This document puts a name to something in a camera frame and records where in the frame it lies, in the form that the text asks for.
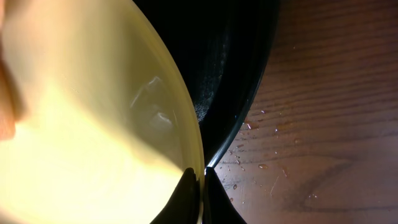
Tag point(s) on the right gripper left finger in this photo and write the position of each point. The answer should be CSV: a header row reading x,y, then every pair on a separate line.
x,y
184,204

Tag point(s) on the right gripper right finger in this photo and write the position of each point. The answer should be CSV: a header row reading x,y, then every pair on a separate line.
x,y
218,208

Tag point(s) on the yellow plate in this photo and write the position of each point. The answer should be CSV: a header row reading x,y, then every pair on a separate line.
x,y
105,126

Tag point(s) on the yellow green sponge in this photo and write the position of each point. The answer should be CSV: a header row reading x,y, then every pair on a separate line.
x,y
8,127

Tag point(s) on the black round tray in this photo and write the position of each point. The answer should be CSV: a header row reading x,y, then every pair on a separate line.
x,y
221,48

